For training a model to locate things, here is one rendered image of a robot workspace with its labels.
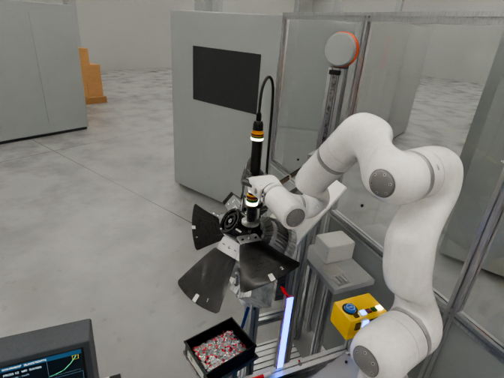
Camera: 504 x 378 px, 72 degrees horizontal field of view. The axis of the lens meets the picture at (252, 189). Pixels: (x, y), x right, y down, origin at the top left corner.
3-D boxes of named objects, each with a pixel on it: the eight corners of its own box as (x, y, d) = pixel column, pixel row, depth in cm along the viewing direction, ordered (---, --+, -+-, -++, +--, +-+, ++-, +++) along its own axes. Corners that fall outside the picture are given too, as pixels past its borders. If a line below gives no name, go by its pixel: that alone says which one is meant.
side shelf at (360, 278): (332, 244, 203) (333, 240, 201) (373, 284, 173) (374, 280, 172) (296, 251, 194) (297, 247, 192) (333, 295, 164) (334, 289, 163)
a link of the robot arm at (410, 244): (361, 353, 83) (402, 327, 92) (407, 387, 74) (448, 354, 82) (377, 147, 69) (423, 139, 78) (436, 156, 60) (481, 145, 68)
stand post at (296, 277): (278, 373, 217) (303, 213, 168) (285, 386, 209) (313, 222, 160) (272, 375, 215) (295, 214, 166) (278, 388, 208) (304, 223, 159)
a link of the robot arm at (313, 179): (363, 146, 93) (305, 200, 117) (314, 141, 86) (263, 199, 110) (375, 175, 89) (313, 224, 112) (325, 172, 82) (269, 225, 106)
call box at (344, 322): (363, 313, 136) (369, 292, 131) (380, 332, 128) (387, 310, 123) (328, 322, 130) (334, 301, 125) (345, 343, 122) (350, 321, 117)
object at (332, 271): (333, 265, 180) (334, 262, 179) (352, 283, 168) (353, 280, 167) (319, 268, 176) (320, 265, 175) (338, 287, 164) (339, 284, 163)
